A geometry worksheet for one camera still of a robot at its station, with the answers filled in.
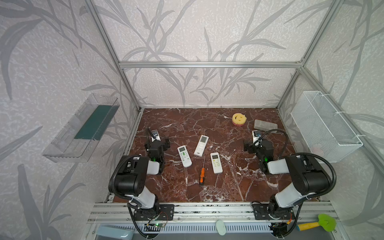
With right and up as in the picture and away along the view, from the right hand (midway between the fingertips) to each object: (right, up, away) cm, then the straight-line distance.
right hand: (252, 134), depth 96 cm
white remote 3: (-23, -19, -7) cm, 31 cm away
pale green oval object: (-24, -40, -28) cm, 54 cm away
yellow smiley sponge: (-5, +10, +14) cm, 18 cm away
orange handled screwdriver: (-32, -22, -10) cm, 40 cm away
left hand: (-60, +1, -2) cm, 60 cm away
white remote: (-44, -13, -3) cm, 46 cm away
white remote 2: (-34, -8, +1) cm, 35 cm away
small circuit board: (-53, -41, -25) cm, 71 cm away
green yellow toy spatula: (+26, -39, -26) cm, 54 cm away
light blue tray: (-77, -42, -28) cm, 93 cm away
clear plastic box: (+13, +5, +12) cm, 18 cm away
